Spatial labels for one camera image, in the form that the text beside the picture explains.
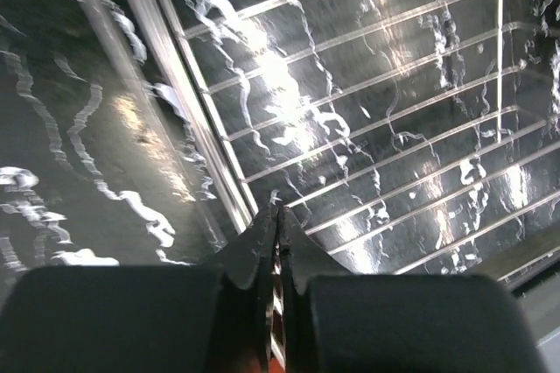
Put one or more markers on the metal wire dish rack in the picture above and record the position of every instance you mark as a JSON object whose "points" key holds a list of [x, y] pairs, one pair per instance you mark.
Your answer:
{"points": [[407, 136]]}

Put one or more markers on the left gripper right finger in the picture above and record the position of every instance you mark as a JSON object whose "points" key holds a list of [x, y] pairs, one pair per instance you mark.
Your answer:
{"points": [[338, 321]]}

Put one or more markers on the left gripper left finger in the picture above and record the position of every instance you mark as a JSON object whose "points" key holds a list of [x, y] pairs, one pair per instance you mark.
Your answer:
{"points": [[210, 317]]}

